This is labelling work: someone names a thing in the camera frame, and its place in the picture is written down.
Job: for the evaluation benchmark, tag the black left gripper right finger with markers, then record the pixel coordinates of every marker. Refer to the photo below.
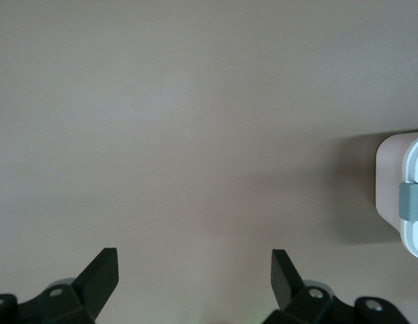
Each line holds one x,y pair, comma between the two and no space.
286,287

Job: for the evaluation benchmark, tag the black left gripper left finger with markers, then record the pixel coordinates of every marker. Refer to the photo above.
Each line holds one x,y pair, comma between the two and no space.
94,283

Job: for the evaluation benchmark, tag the white box lid grey latches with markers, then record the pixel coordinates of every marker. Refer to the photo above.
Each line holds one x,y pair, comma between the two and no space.
414,236

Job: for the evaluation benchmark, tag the pink translucent storage box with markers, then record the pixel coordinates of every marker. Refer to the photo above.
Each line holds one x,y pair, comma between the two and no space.
387,175

